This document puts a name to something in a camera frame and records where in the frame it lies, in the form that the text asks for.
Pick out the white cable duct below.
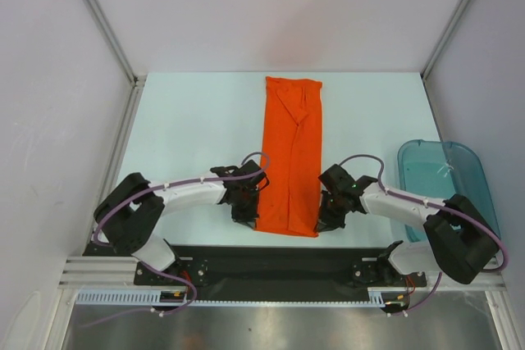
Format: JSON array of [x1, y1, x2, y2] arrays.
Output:
[[75, 286, 431, 309]]

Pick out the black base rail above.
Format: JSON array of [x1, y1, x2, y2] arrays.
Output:
[[83, 243, 427, 304]]

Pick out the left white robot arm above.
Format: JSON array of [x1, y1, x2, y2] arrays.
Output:
[[93, 160, 270, 284]]

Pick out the teal plastic bin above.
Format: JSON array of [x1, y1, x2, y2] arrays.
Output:
[[397, 139, 500, 234]]

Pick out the right aluminium frame post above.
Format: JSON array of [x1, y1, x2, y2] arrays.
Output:
[[421, 0, 498, 80]]

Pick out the orange t-shirt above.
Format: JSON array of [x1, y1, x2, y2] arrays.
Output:
[[256, 76, 323, 238]]

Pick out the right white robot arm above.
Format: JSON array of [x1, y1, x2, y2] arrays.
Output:
[[318, 164, 503, 285]]

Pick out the aluminium front rail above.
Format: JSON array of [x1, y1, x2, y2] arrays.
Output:
[[57, 255, 140, 290]]

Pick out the aluminium frame post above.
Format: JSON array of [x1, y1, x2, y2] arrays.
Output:
[[60, 0, 139, 83], [421, 0, 498, 80]]

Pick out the left aluminium frame post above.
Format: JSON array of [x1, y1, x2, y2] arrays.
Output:
[[60, 0, 139, 83]]

